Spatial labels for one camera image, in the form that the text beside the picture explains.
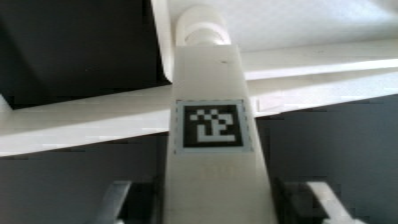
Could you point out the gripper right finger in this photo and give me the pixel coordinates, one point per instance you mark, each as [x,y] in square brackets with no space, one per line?
[309,205]

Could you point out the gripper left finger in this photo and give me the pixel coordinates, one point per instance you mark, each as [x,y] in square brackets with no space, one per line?
[128,205]

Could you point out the white desk leg front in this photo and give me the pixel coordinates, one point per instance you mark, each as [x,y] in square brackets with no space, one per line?
[217,187]

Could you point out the white desk top tray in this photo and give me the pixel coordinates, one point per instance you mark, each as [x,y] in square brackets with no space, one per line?
[85,62]

